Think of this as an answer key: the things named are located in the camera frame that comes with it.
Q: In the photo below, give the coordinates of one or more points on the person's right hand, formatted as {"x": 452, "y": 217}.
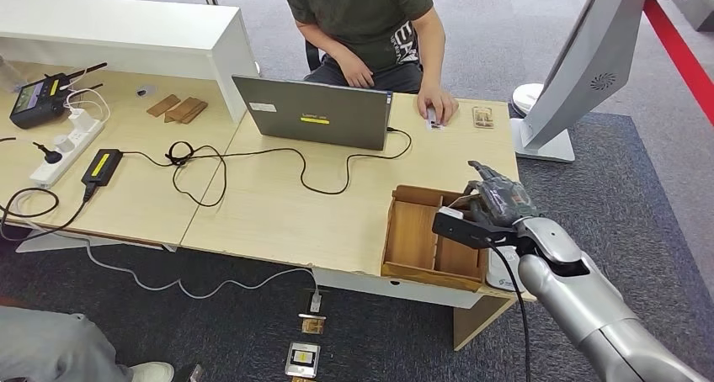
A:
{"x": 357, "y": 74}

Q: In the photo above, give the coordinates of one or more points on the person's left hand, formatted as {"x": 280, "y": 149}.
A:
{"x": 440, "y": 101}

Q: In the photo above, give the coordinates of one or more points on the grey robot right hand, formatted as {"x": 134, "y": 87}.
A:
{"x": 502, "y": 201}

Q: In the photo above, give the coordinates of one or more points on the white ID card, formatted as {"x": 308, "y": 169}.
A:
{"x": 434, "y": 125}

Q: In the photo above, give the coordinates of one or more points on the wooden room key card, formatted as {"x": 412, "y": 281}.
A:
{"x": 460, "y": 202}

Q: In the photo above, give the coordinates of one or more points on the wooden organizer tray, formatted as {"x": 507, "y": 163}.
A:
{"x": 410, "y": 234}

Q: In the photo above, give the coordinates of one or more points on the person's left forearm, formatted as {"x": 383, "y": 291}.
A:
{"x": 432, "y": 62}

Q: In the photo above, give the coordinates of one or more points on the person's right forearm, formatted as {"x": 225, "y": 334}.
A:
{"x": 323, "y": 45}

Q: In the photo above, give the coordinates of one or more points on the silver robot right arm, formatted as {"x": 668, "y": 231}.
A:
{"x": 591, "y": 312}

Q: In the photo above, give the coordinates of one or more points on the wooden key card with print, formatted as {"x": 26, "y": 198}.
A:
{"x": 483, "y": 117}

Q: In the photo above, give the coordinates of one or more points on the seated person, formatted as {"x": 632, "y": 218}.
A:
{"x": 362, "y": 17}

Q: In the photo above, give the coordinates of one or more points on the grey white card reader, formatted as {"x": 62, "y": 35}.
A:
{"x": 499, "y": 273}

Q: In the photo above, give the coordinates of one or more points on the plain wooden card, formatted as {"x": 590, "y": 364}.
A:
{"x": 163, "y": 106}
{"x": 196, "y": 114}
{"x": 183, "y": 109}

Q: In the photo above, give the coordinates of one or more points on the standing person's leg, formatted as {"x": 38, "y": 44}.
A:
{"x": 56, "y": 346}

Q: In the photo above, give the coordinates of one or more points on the grey laptop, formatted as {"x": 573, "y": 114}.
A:
{"x": 312, "y": 112}

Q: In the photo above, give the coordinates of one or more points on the white round base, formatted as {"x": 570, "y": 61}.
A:
{"x": 525, "y": 96}

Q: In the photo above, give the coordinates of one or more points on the wooden desk leg panel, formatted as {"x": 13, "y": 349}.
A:
{"x": 477, "y": 324}

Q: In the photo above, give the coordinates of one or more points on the white kiosk stand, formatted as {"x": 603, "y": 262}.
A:
{"x": 586, "y": 62}

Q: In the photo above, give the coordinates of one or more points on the small grey round object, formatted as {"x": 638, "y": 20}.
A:
{"x": 145, "y": 91}

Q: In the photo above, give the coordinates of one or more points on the brass floor socket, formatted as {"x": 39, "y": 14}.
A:
{"x": 313, "y": 325}

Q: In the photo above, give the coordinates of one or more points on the white counter shelf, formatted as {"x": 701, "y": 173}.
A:
{"x": 123, "y": 34}

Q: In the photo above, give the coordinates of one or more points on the silver floor socket box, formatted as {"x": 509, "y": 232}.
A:
{"x": 303, "y": 360}

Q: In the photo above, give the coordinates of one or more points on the black power adapter yellow label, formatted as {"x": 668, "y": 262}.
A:
{"x": 102, "y": 167}

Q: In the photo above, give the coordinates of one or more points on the white power strip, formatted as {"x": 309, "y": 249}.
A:
{"x": 67, "y": 156}

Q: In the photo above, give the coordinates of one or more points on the black plug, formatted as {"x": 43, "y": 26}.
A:
{"x": 51, "y": 156}

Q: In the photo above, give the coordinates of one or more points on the black handheld controller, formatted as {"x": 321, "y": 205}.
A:
{"x": 36, "y": 102}

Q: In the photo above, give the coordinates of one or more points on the white shoe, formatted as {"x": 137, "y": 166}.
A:
{"x": 151, "y": 373}

